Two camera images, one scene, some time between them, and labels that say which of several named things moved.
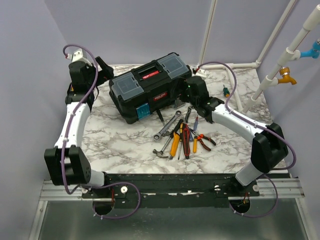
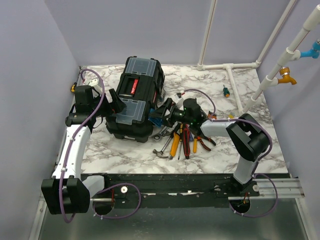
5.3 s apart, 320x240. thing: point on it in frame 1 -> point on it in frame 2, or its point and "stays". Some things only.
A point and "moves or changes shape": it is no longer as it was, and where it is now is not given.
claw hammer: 160,153 stays
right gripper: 184,87 -> 160,112
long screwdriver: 180,139 stays
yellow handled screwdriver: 175,144 stays
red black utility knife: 186,137 stays
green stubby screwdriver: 226,92 stays
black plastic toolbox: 149,88 moves or changes shape
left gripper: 107,73 -> 116,107
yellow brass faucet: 285,71 stays
